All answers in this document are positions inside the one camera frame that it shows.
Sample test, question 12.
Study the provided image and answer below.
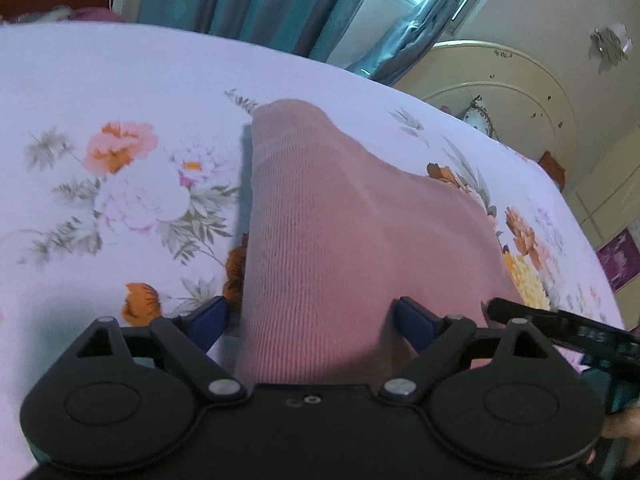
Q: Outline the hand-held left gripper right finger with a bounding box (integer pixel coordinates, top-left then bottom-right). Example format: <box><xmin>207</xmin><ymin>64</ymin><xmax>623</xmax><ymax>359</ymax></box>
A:
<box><xmin>378</xmin><ymin>297</ymin><xmax>558</xmax><ymax>404</ymax></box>

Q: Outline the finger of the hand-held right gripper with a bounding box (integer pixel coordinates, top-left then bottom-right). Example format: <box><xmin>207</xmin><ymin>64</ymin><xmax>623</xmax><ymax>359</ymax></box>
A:
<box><xmin>486</xmin><ymin>297</ymin><xmax>568</xmax><ymax>333</ymax></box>

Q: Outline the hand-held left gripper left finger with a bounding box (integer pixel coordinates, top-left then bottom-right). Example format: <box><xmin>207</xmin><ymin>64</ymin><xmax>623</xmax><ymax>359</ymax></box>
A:
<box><xmin>75</xmin><ymin>296</ymin><xmax>249</xmax><ymax>404</ymax></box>

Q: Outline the pink knit garment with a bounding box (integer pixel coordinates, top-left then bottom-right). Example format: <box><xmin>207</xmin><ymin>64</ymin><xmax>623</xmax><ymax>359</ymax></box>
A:
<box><xmin>234</xmin><ymin>98</ymin><xmax>527</xmax><ymax>387</ymax></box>

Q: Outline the pile of clothes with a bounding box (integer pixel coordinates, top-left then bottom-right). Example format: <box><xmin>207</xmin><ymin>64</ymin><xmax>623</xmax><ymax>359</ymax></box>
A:
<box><xmin>0</xmin><ymin>4</ymin><xmax>126</xmax><ymax>27</ymax></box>

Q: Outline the person's right hand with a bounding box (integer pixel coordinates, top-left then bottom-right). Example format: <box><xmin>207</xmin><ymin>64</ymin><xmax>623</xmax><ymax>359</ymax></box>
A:
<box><xmin>585</xmin><ymin>400</ymin><xmax>640</xmax><ymax>468</ymax></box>

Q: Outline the purple patterned cloth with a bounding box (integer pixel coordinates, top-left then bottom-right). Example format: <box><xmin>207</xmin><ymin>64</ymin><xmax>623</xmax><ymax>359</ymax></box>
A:
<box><xmin>596</xmin><ymin>226</ymin><xmax>640</xmax><ymax>292</ymax></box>

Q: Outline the ornate footboard decoration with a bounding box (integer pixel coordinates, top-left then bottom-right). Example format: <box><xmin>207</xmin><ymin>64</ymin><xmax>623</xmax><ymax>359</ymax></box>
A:
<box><xmin>460</xmin><ymin>94</ymin><xmax>501</xmax><ymax>142</ymax></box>

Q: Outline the cream bed headboard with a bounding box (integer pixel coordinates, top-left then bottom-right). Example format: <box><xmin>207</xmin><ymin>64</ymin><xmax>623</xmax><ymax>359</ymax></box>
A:
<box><xmin>392</xmin><ymin>40</ymin><xmax>578</xmax><ymax>193</ymax></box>

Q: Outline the floral white bedsheet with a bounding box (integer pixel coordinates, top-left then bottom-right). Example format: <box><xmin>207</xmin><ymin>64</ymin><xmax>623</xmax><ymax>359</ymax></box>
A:
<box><xmin>0</xmin><ymin>22</ymin><xmax>632</xmax><ymax>480</ymax></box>

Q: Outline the tied teal curtain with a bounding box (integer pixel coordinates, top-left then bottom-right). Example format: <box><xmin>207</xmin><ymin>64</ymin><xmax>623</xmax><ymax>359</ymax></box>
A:
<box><xmin>350</xmin><ymin>0</ymin><xmax>517</xmax><ymax>85</ymax></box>

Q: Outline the window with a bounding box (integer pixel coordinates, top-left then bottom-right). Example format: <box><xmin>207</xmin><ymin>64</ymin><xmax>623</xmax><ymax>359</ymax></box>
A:
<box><xmin>345</xmin><ymin>0</ymin><xmax>447</xmax><ymax>72</ymax></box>

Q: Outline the wide teal curtain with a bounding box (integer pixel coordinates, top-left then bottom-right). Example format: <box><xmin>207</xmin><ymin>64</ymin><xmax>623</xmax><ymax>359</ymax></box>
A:
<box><xmin>134</xmin><ymin>0</ymin><xmax>392</xmax><ymax>70</ymax></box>

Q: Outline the silver flower wall decoration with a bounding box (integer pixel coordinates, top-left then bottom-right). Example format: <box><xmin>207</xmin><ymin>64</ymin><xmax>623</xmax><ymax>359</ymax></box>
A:
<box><xmin>588</xmin><ymin>22</ymin><xmax>632</xmax><ymax>77</ymax></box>

